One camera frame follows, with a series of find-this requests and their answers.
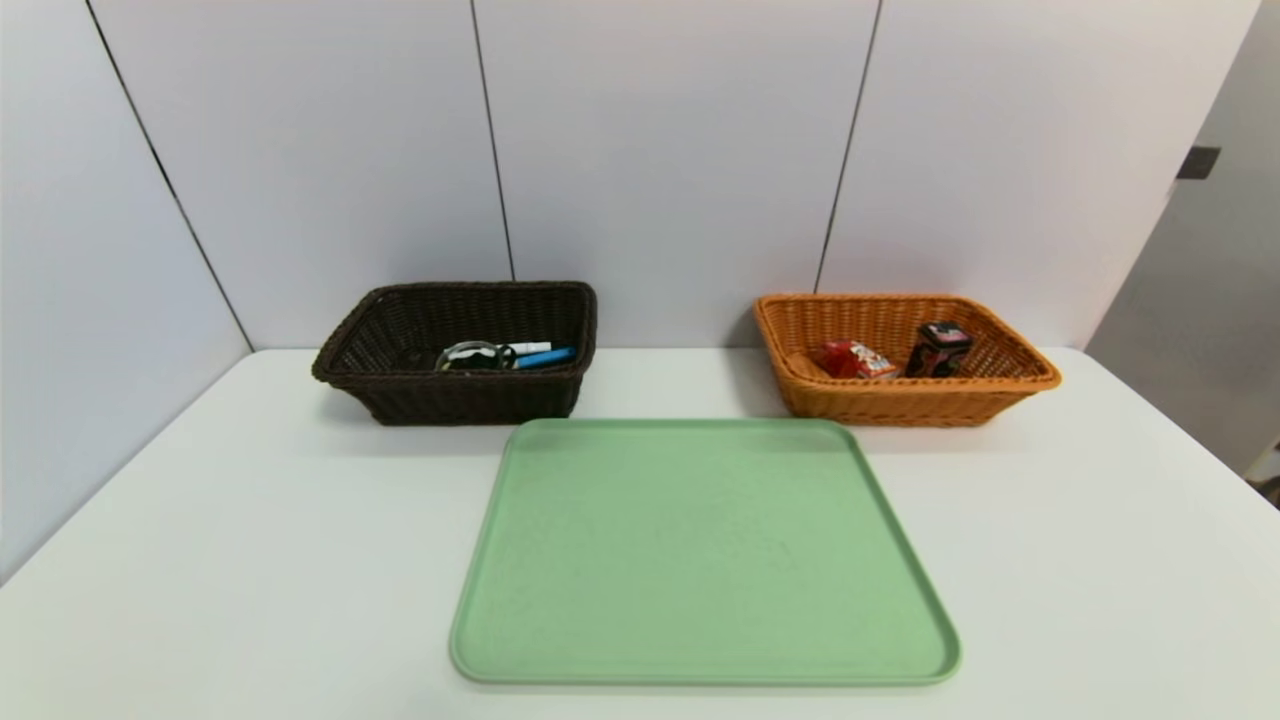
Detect glass cup with black holder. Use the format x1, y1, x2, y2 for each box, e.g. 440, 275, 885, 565
434, 340, 517, 374

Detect red milk carton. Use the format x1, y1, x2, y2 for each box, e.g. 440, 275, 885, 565
820, 339, 901, 381

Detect black gum box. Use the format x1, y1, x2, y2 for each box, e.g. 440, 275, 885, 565
906, 321, 977, 379

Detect dark brown wicker basket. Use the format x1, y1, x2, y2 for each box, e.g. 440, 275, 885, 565
312, 281, 599, 427

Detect orange wicker basket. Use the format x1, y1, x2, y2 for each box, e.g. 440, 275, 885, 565
754, 293, 1063, 428

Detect green plastic tray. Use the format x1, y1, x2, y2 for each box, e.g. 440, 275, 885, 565
449, 417, 963, 688

